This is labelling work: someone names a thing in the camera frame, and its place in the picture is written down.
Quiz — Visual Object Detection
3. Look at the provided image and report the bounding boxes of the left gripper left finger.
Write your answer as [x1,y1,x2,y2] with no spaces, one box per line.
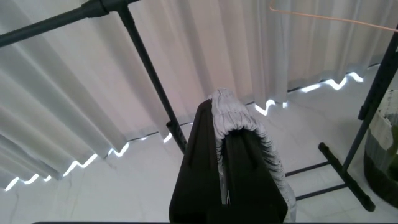
[169,99,223,223]

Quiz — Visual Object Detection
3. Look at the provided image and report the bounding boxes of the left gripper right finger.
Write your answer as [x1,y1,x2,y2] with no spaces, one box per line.
[224,129,289,222]

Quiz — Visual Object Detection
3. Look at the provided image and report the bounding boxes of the pale grey shorts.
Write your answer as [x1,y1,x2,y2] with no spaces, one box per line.
[207,88,297,223]

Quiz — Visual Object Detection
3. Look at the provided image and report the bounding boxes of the black clothes rack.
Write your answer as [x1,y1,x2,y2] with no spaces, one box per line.
[0,0,398,212]

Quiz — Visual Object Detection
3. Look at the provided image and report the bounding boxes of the white laundry basket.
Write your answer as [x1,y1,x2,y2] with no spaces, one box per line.
[363,90,398,209]

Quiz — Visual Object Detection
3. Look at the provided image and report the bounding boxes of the pink clothes hanger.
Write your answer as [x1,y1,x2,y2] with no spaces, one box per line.
[269,0,398,34]

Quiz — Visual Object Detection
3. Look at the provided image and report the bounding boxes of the white curtain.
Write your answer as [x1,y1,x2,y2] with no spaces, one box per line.
[0,0,398,190]

